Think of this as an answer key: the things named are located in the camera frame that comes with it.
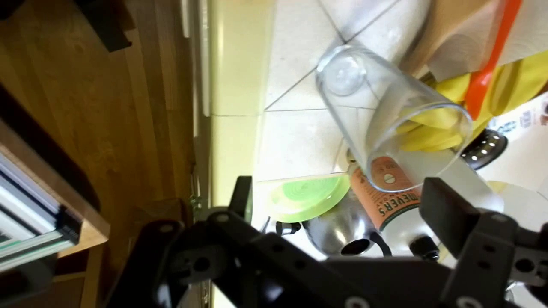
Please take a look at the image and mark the clear drinking glass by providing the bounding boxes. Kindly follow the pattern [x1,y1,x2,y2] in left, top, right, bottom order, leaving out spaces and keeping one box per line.
[313,40,476,194]

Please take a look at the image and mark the cream base cabinet drawers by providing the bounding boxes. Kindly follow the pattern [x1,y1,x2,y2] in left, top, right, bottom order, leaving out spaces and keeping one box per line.
[180,0,212,308]

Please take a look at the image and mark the yellow rubber gloves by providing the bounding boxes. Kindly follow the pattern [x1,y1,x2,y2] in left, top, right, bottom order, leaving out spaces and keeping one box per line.
[392,49,548,153]

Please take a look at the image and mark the green plastic plate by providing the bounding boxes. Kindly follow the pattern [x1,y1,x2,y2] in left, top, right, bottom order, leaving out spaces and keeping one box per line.
[267,172,351,223]

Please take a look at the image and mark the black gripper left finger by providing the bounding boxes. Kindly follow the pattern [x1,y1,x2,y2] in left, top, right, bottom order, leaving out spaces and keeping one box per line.
[105,174,298,308]

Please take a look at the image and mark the wooden cabinet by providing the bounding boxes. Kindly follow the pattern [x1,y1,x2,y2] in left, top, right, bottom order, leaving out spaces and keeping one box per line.
[0,83,111,308]

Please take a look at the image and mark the soap pump bottle orange label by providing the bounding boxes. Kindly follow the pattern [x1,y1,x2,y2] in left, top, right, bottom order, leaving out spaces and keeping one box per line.
[346,148,507,259]

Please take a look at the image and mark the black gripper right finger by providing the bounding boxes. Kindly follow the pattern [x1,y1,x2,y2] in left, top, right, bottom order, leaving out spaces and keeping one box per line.
[418,175,548,308]

